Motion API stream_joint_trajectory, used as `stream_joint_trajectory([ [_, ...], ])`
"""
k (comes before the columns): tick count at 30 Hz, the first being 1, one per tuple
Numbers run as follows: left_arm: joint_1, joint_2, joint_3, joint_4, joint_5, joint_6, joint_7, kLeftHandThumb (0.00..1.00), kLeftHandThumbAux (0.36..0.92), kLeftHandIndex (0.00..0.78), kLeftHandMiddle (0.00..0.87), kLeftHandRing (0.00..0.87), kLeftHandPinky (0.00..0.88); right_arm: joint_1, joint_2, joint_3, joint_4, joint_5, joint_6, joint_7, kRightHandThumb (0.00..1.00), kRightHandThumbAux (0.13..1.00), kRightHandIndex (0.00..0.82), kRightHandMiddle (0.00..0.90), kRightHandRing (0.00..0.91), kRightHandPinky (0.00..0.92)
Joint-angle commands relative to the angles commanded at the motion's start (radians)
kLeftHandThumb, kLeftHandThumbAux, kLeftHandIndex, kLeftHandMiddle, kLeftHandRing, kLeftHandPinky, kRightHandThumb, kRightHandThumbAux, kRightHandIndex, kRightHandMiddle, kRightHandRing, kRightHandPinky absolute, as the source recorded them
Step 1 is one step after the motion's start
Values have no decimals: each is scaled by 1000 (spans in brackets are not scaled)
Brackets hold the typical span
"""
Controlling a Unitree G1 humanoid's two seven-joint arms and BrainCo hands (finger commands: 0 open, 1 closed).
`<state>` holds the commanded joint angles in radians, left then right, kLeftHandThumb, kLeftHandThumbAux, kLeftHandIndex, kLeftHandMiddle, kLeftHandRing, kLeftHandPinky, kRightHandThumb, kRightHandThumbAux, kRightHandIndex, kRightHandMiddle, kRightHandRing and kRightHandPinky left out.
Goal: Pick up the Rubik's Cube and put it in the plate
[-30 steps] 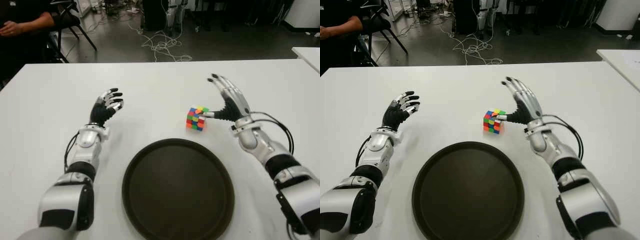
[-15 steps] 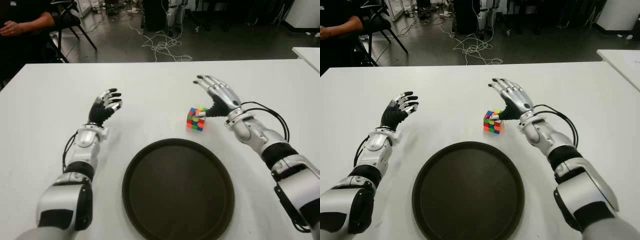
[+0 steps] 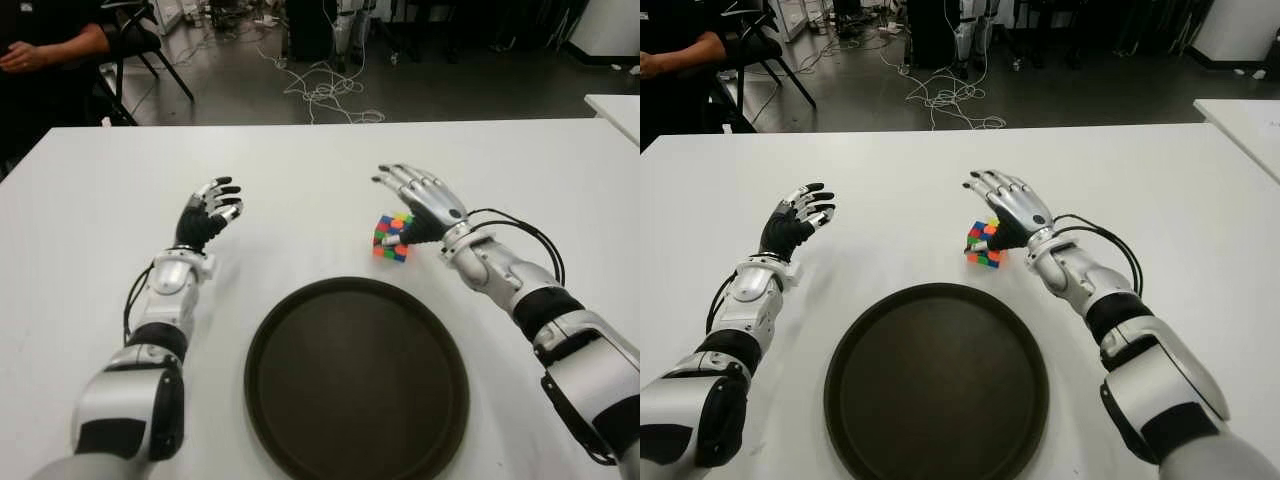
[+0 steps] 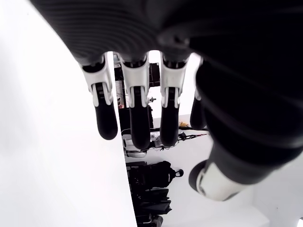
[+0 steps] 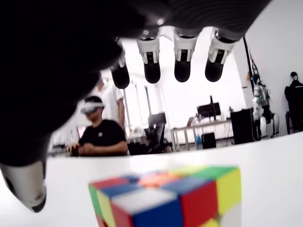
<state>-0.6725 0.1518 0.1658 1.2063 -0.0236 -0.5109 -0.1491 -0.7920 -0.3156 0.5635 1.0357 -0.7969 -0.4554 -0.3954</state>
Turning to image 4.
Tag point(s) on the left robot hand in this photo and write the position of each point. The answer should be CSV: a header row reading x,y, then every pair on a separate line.
x,y
236,82

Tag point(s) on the black backpack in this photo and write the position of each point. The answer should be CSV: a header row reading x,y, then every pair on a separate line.
x,y
154,179

